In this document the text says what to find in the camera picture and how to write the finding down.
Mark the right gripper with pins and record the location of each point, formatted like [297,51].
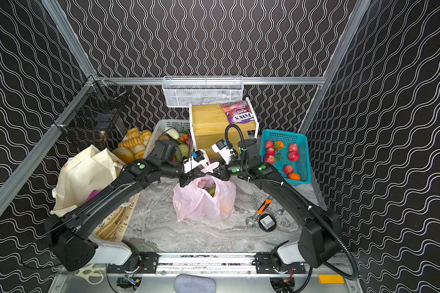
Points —
[222,172]

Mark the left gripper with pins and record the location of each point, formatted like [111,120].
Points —
[187,174]

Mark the pink plastic grocery bag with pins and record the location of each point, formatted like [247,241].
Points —
[207,197]

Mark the purple snack packet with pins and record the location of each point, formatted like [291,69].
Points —
[92,194]

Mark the cream canvas tote bag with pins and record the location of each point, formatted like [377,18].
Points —
[89,170]

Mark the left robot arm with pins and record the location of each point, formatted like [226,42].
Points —
[69,237]

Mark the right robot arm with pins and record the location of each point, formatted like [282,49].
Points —
[320,242]

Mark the green cabbage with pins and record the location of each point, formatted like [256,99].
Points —
[184,148]

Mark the wooden two-tier shelf rack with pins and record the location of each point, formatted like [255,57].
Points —
[208,123]

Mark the white plastic vegetable basket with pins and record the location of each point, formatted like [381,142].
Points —
[160,130]

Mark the orange box cutter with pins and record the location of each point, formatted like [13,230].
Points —
[252,221]

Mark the purple Fox's candy bag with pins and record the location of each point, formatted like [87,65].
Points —
[238,113]

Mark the black round tape measure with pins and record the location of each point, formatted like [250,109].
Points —
[267,223]

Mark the teal plastic fruit basket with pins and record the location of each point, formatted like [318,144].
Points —
[274,148]

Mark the orange fruit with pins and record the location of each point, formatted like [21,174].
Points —
[294,176]

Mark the red apple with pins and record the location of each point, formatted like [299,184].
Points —
[293,156]

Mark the long braided bread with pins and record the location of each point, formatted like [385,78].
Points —
[130,143]

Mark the large bread loaf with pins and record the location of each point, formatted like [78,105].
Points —
[126,155]

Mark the grey cloth pad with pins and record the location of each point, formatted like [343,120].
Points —
[194,284]

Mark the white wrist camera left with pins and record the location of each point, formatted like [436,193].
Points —
[196,159]

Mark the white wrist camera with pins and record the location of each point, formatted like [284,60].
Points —
[196,159]
[222,148]

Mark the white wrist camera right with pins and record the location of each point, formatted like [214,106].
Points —
[222,148]

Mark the white wire wall basket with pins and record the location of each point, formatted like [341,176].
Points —
[182,91]

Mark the metal base rail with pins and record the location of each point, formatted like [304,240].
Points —
[209,265]

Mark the black wire wall basket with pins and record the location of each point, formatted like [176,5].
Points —
[97,119]

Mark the scissors with cream handles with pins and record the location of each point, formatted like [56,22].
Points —
[91,273]

